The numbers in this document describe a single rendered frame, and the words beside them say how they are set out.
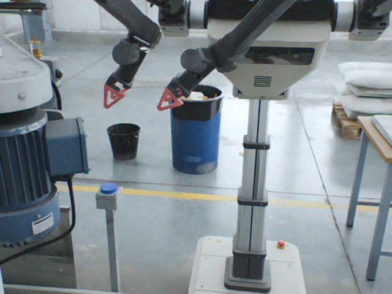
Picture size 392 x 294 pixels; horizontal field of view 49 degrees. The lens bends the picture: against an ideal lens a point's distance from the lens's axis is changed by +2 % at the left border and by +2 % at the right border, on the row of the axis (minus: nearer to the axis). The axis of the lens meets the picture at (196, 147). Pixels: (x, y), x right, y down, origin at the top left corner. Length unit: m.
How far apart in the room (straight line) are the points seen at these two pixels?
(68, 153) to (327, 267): 2.05
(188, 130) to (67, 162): 2.56
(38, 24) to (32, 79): 9.08
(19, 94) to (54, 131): 0.11
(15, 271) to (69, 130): 1.21
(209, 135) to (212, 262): 1.48
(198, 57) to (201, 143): 2.28
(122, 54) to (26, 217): 0.55
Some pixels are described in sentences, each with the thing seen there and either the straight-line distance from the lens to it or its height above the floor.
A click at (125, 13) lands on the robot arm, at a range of 1.09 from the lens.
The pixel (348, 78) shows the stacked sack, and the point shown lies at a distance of 4.46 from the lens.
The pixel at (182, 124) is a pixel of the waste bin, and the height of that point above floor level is 0.44.
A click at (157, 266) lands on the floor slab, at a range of 2.56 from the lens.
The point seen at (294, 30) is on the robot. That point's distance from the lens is 1.41.
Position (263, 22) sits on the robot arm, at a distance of 1.08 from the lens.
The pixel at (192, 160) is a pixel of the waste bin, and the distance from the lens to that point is 3.47.
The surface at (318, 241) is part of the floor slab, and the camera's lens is 2.87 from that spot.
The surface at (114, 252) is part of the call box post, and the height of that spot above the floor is 0.58.
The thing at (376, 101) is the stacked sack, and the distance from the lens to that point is 4.51.
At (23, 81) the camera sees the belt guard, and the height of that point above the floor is 1.41.
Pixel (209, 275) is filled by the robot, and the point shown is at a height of 0.26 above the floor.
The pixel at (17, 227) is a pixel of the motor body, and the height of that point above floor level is 1.14.
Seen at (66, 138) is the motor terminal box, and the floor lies 1.30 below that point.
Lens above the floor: 1.60
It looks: 23 degrees down
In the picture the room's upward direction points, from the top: 1 degrees clockwise
